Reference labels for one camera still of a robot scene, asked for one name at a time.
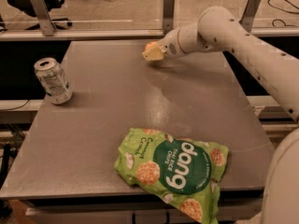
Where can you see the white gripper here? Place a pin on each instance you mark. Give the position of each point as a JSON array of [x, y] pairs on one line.
[[169, 46]]

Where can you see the orange fruit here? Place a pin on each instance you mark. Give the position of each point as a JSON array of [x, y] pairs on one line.
[[150, 45]]

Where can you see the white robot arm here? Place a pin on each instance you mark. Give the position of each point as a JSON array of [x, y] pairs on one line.
[[276, 71]]

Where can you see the green rice chip bag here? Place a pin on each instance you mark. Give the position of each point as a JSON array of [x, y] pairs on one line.
[[183, 173]]

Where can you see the silver soda can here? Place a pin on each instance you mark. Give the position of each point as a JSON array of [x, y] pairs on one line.
[[52, 77]]

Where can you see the black office chair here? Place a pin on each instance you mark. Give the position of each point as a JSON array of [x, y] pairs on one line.
[[25, 7]]

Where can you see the metal barrier rail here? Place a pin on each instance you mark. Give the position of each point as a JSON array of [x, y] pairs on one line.
[[83, 35]]

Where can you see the middle metal bracket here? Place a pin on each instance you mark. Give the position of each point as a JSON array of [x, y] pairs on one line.
[[168, 15]]

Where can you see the metal bracket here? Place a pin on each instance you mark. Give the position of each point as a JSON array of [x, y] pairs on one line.
[[249, 13], [46, 25], [168, 15]]

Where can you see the right metal bracket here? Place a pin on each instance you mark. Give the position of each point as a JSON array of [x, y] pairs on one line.
[[249, 13]]

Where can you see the left metal bracket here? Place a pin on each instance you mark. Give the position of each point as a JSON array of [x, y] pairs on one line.
[[46, 25]]

